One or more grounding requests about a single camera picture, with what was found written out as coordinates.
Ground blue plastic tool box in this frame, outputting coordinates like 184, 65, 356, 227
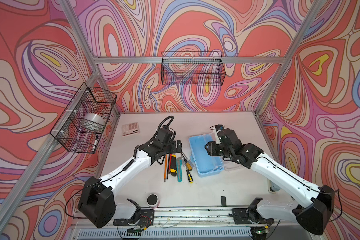
189, 133, 224, 178

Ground orange hex key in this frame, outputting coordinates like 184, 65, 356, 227
164, 154, 168, 183

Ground yellow black utility knife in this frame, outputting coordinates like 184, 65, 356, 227
170, 154, 177, 177

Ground red hex key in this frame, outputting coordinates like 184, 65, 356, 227
166, 154, 172, 180

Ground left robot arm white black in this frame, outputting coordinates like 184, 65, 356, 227
78, 126, 182, 229

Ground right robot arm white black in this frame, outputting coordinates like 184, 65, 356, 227
205, 125, 336, 236

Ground teal utility knife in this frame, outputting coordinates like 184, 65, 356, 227
177, 157, 183, 183

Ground yellow black screwdriver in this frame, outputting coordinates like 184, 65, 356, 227
186, 168, 193, 183

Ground white pink calculator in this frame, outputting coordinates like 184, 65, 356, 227
122, 122, 140, 137

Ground pink cup black lid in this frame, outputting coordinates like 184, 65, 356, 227
147, 194, 160, 209

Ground small black block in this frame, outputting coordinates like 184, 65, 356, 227
221, 196, 227, 206

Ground small yellow handled screwdriver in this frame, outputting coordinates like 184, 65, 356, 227
181, 152, 193, 171

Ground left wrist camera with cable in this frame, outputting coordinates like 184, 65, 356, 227
158, 116, 176, 139

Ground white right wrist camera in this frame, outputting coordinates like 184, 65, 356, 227
210, 124, 228, 144

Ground grey box by wall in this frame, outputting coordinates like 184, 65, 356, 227
268, 180, 281, 194

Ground grey duct tape roll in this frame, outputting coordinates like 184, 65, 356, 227
83, 113, 106, 133

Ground aluminium front rail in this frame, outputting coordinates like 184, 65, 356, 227
62, 205, 319, 240

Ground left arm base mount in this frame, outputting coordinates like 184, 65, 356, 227
113, 199, 155, 228

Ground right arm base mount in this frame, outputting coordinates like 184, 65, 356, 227
229, 198, 275, 226

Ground black wire basket back wall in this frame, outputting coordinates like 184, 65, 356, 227
161, 50, 226, 86

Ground black wire basket wall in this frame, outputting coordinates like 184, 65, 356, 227
50, 83, 117, 154
161, 50, 226, 86

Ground black wire basket left wall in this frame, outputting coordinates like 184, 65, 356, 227
50, 83, 117, 154

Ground aluminium frame corner post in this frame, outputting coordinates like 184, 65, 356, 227
254, 1, 326, 117

